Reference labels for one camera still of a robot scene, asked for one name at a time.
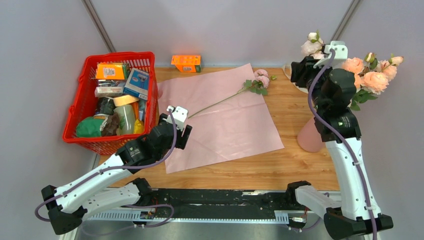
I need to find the orange cardboard box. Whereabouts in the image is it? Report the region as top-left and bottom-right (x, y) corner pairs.
(171, 55), (202, 73)

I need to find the peach rose stem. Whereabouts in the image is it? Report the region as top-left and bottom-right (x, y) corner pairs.
(341, 57), (364, 91)
(349, 52), (404, 111)

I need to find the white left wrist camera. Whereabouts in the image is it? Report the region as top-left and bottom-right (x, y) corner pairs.
(166, 105), (189, 131)

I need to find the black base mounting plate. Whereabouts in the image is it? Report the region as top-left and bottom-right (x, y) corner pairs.
(136, 188), (306, 220)

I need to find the purple wrapping paper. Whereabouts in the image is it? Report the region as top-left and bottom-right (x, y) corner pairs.
(158, 64), (284, 174)

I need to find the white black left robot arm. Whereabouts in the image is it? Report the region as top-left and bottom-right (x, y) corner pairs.
(34, 106), (192, 235)

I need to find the white red small box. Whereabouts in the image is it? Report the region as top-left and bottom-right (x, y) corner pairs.
(94, 86), (124, 98)

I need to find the blue razor box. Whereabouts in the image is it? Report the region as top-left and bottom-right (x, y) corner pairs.
(123, 68), (150, 101)

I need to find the pink cylindrical vase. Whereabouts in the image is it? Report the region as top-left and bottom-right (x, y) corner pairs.
(297, 117), (325, 153)

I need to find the pale green bottle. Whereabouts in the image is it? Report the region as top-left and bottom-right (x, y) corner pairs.
(114, 104), (136, 135)

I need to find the aluminium table frame rail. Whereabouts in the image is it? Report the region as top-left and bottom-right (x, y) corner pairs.
(59, 187), (382, 240)

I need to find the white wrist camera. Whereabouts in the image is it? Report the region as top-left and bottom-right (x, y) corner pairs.
(166, 105), (189, 131)
(313, 40), (348, 69)

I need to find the orange snack package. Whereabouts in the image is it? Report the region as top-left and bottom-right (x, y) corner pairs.
(95, 62), (130, 81)

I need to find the cream printed ribbon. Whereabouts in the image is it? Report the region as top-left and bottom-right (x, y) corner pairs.
(282, 63), (311, 94)

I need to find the green bag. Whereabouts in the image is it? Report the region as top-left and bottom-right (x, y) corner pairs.
(76, 115), (109, 138)

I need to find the yellow small packet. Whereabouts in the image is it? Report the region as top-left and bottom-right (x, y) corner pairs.
(133, 119), (145, 135)

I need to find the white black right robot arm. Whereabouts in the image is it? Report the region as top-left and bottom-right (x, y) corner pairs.
(285, 56), (394, 240)

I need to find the beige tape roll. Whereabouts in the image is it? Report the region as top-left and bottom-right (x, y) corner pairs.
(113, 95), (139, 107)

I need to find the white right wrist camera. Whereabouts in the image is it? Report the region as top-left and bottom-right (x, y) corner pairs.
(313, 40), (348, 69)

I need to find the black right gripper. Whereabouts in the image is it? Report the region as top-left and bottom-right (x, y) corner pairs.
(290, 55), (335, 112)

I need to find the red plastic shopping basket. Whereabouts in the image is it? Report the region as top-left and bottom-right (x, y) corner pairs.
(62, 51), (158, 156)

